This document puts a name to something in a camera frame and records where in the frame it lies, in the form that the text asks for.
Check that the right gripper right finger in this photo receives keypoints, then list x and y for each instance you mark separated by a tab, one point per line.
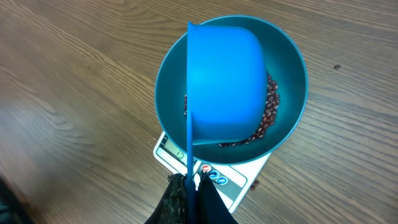
210	206

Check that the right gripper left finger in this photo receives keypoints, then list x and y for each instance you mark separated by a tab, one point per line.
171	208

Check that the blue plastic scoop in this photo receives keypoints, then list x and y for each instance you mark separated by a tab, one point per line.
218	50

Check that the white digital kitchen scale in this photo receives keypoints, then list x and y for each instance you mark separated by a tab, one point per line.
232	182

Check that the stray beans beside scale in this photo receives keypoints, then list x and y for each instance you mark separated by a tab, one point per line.
254	185

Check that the red beans in bowl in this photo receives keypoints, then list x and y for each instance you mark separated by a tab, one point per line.
270	109

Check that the teal bowl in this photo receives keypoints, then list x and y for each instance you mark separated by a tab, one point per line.
285	65

